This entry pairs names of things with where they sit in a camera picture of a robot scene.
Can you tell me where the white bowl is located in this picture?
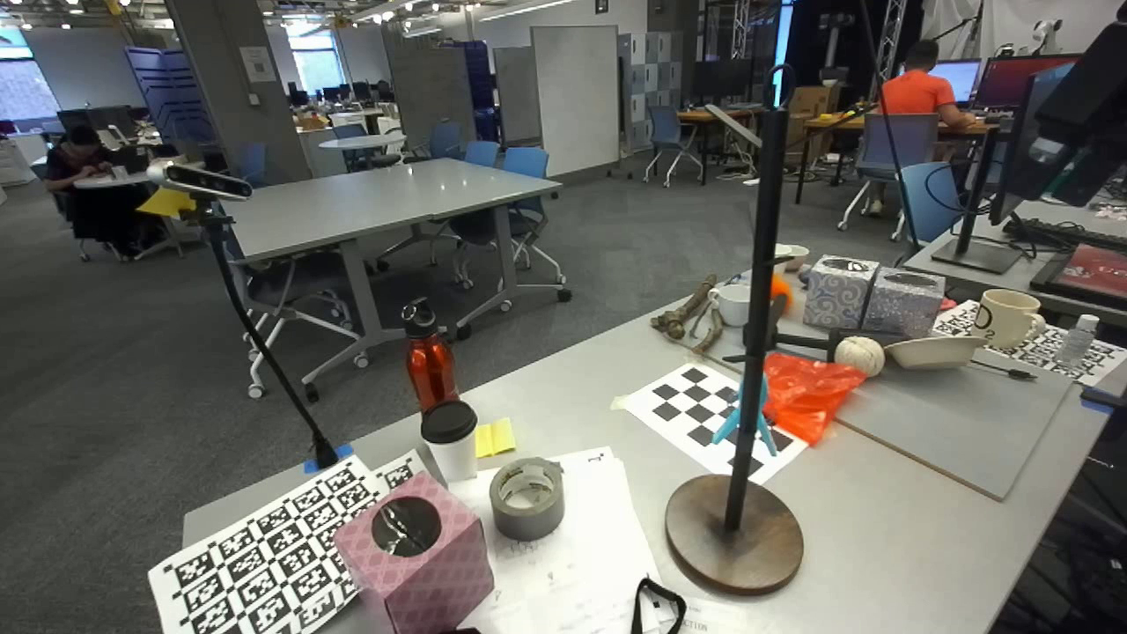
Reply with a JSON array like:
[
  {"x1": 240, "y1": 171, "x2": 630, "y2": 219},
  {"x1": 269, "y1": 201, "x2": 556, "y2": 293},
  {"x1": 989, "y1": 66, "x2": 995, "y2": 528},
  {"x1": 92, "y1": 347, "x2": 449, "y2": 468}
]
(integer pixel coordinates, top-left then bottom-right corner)
[{"x1": 887, "y1": 335, "x2": 982, "y2": 370}]

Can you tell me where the red water bottle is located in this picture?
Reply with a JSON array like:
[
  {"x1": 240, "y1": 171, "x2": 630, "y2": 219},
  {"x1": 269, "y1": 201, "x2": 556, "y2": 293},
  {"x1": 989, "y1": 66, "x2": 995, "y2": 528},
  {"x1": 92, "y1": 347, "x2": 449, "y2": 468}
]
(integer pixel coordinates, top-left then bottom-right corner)
[{"x1": 402, "y1": 296, "x2": 454, "y2": 412}]

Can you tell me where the yellow sticky note pad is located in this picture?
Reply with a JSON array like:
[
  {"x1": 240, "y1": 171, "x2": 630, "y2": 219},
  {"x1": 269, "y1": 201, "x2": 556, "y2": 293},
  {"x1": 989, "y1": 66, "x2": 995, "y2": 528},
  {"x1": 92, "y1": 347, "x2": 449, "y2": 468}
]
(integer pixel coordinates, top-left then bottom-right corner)
[{"x1": 474, "y1": 418, "x2": 516, "y2": 457}]

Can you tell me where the black white checkerboard sheet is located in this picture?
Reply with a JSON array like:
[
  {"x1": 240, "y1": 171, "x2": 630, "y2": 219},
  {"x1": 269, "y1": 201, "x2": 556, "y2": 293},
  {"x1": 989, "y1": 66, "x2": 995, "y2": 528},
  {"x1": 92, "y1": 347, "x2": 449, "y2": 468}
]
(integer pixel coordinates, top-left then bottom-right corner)
[{"x1": 610, "y1": 359, "x2": 809, "y2": 490}]

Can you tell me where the white paper cup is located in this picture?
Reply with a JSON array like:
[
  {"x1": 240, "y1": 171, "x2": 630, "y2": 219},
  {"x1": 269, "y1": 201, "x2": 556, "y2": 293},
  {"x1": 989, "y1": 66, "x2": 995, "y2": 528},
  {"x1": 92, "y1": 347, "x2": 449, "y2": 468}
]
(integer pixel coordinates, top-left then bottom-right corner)
[{"x1": 424, "y1": 399, "x2": 480, "y2": 481}]

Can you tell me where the blue clamp on stand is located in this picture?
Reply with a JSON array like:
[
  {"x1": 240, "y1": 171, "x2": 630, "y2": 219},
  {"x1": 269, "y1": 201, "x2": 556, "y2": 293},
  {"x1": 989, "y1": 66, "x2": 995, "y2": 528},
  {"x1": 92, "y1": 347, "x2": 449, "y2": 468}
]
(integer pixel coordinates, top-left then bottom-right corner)
[{"x1": 713, "y1": 378, "x2": 784, "y2": 464}]

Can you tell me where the grey office table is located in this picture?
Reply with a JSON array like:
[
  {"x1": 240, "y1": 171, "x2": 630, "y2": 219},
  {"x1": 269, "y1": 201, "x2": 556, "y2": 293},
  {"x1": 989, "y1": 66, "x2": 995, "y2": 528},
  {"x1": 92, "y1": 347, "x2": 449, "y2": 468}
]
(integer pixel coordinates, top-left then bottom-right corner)
[{"x1": 227, "y1": 160, "x2": 561, "y2": 399}]

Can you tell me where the orange plastic bag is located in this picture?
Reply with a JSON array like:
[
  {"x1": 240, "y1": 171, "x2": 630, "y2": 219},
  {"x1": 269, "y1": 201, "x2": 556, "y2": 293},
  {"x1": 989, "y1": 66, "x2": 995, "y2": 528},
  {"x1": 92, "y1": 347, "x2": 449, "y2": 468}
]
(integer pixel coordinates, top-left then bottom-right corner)
[{"x1": 766, "y1": 353, "x2": 868, "y2": 443}]

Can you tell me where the patterned white box left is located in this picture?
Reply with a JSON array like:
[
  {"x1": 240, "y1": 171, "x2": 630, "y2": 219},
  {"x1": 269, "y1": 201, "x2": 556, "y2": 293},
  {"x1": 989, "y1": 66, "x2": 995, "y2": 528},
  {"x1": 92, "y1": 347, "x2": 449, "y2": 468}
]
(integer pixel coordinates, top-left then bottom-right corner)
[{"x1": 802, "y1": 255, "x2": 880, "y2": 330}]

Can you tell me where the patterned white box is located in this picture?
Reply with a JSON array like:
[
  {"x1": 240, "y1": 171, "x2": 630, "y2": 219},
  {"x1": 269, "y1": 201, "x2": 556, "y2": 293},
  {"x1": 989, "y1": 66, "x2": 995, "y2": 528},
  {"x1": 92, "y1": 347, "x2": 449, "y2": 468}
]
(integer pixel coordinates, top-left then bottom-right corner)
[
  {"x1": 802, "y1": 255, "x2": 880, "y2": 330},
  {"x1": 863, "y1": 268, "x2": 943, "y2": 339}
]

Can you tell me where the pink tissue box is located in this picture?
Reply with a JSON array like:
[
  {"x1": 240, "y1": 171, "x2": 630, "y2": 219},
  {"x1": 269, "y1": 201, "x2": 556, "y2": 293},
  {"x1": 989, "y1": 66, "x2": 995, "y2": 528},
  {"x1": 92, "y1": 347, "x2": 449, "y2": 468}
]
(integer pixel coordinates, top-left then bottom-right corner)
[{"x1": 334, "y1": 475, "x2": 492, "y2": 634}]

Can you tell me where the white ball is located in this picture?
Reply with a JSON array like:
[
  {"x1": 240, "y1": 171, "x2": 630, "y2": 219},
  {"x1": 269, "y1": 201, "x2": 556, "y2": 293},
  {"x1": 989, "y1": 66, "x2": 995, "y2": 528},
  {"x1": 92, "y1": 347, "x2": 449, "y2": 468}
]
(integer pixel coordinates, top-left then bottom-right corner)
[{"x1": 835, "y1": 335, "x2": 887, "y2": 378}]

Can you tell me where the patterned white box right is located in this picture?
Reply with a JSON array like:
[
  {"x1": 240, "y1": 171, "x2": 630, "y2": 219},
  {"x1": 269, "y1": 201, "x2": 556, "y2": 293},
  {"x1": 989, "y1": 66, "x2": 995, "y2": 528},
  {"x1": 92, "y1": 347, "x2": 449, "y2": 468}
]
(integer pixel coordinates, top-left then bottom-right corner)
[{"x1": 863, "y1": 268, "x2": 943, "y2": 339}]

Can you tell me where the fiducial marker sheet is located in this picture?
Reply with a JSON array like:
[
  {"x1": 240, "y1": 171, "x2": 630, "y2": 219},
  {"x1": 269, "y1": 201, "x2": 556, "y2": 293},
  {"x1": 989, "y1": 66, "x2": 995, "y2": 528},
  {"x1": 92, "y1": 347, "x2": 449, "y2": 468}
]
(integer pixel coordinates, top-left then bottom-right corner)
[{"x1": 147, "y1": 450, "x2": 426, "y2": 634}]

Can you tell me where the person in orange shirt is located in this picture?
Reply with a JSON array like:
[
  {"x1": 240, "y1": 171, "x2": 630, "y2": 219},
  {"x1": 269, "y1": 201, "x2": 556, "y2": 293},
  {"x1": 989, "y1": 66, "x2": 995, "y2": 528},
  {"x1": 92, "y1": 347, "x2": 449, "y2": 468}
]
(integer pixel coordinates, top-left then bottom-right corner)
[{"x1": 880, "y1": 40, "x2": 986, "y2": 131}]

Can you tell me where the black monitor stand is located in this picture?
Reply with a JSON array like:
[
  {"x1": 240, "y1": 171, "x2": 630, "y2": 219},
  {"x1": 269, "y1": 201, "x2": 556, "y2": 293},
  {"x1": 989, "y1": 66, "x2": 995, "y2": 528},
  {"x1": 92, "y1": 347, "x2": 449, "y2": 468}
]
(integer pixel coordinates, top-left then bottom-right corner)
[{"x1": 932, "y1": 122, "x2": 1028, "y2": 279}]

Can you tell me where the grey cutting mat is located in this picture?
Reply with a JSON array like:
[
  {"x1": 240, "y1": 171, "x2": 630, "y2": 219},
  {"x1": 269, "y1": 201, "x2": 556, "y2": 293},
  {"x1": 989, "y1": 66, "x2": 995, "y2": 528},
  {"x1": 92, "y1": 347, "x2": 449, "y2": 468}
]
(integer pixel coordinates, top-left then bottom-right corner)
[{"x1": 840, "y1": 363, "x2": 1070, "y2": 499}]

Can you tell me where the cream ceramic mug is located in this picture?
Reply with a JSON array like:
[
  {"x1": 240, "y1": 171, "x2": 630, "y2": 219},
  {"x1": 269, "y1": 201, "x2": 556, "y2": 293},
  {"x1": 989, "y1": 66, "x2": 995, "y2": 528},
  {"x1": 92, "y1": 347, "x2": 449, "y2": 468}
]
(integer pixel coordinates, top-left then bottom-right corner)
[{"x1": 976, "y1": 289, "x2": 1044, "y2": 347}]

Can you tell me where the seated person in black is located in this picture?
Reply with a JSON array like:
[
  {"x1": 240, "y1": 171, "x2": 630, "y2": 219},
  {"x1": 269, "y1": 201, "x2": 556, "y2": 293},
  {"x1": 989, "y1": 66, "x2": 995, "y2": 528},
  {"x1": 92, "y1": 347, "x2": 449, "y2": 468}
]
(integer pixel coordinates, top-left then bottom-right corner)
[{"x1": 48, "y1": 127, "x2": 161, "y2": 261}]

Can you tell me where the grey duct tape roll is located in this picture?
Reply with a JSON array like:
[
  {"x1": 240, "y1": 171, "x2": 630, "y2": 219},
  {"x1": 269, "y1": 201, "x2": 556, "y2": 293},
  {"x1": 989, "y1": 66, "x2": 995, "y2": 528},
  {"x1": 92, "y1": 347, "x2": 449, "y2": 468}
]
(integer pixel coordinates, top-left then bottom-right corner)
[{"x1": 491, "y1": 457, "x2": 565, "y2": 541}]

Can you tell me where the black camera stand with base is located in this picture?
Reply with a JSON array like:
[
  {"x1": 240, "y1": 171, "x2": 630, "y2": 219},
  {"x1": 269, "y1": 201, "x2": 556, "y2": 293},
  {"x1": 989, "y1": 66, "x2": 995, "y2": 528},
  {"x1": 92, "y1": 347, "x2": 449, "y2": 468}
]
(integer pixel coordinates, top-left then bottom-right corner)
[{"x1": 665, "y1": 65, "x2": 802, "y2": 596}]

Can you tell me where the black strap loop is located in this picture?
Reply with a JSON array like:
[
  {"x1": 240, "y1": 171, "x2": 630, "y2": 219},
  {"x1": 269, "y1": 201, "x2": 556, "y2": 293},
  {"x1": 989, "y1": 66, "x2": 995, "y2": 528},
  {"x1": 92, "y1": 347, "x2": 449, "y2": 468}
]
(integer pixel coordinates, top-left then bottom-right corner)
[{"x1": 629, "y1": 573, "x2": 692, "y2": 634}]

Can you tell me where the black gooseneck camera mount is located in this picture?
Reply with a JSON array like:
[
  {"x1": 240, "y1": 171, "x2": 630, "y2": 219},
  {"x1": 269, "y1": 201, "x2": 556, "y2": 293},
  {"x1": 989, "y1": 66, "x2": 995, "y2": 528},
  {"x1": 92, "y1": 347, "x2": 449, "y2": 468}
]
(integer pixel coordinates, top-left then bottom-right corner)
[{"x1": 161, "y1": 162, "x2": 347, "y2": 473}]

